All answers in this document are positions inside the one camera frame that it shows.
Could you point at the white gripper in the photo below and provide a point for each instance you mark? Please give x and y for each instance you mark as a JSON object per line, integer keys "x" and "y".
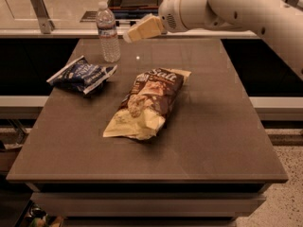
{"x": 169, "y": 15}

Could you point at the clear plastic water bottle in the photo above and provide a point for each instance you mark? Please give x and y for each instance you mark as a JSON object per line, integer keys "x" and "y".
{"x": 106, "y": 25}

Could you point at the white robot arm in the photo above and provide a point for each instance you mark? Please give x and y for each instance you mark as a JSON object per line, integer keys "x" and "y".
{"x": 278, "y": 24}

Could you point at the blue chip bag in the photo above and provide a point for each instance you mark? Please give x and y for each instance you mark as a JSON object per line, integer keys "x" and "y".
{"x": 82, "y": 76}

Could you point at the brown yellow salt chip bag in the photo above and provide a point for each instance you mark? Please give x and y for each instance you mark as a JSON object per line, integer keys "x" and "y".
{"x": 145, "y": 109}

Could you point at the left metal glass bracket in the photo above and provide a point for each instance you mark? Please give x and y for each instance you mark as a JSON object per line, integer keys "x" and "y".
{"x": 45, "y": 24}

